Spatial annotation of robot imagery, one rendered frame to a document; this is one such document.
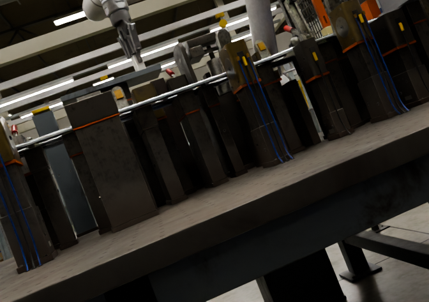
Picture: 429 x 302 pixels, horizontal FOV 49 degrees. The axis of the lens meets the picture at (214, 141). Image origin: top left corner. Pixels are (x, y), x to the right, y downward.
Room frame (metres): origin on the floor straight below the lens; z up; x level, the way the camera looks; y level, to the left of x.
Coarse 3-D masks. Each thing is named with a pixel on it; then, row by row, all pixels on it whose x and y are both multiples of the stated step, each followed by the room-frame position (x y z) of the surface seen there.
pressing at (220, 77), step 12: (324, 36) 1.41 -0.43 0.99; (336, 36) 1.54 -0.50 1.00; (264, 60) 1.39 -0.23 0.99; (276, 60) 1.52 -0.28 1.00; (288, 60) 1.62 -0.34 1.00; (192, 84) 1.33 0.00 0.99; (216, 84) 1.50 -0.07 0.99; (156, 96) 1.30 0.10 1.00; (168, 96) 1.39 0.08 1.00; (132, 108) 1.28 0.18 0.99; (156, 108) 1.49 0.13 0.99; (60, 132) 1.23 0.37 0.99; (24, 144) 1.21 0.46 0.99; (36, 144) 1.32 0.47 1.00; (48, 144) 1.40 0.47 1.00
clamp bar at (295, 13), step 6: (288, 0) 1.71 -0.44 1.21; (294, 0) 1.67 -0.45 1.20; (288, 6) 1.69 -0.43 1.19; (294, 6) 1.71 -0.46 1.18; (288, 12) 1.71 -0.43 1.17; (294, 12) 1.70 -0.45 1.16; (300, 12) 1.69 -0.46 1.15; (294, 18) 1.69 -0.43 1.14; (300, 18) 1.70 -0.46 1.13; (294, 24) 1.70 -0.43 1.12; (300, 24) 1.69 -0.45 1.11; (306, 24) 1.69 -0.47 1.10; (300, 30) 1.68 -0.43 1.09; (306, 30) 1.69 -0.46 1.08; (312, 36) 1.68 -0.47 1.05
